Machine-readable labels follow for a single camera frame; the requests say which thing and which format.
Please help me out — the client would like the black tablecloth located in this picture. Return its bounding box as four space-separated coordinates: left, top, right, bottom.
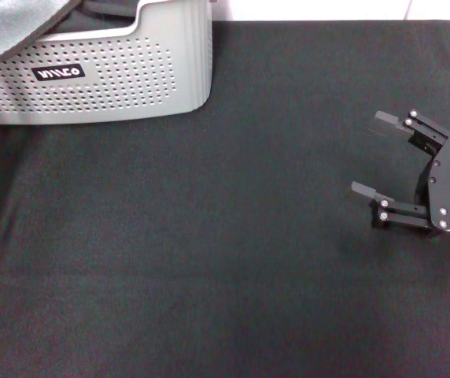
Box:
0 19 450 378

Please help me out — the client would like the grey perforated storage box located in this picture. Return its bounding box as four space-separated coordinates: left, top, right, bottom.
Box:
0 0 214 126

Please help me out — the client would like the dark folded cloth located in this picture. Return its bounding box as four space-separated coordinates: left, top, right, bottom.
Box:
53 0 139 36

